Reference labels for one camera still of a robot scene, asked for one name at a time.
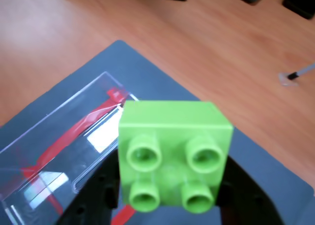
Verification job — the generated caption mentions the green lego block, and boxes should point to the green lego block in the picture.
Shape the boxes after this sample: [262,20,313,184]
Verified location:
[118,100,234,215]

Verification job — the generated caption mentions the red tape strip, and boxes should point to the red tape strip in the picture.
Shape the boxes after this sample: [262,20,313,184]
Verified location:
[21,86,130,176]
[21,165,63,216]
[110,205,136,225]

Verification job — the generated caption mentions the transparent acrylic box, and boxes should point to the transparent acrylic box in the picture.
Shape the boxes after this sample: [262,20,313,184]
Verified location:
[0,71,140,225]

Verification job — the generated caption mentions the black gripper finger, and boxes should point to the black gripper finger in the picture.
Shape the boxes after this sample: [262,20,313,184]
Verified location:
[58,148,124,225]
[216,156,286,225]

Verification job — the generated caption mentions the clear tape patch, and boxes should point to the clear tape patch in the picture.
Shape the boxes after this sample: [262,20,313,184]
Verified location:
[278,72,300,87]

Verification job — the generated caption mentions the black box-shaped object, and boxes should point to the black box-shaped object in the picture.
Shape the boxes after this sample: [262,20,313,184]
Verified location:
[282,0,315,20]

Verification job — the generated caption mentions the grey cable with black tip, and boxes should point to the grey cable with black tip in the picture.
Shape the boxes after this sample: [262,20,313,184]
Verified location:
[287,62,315,80]

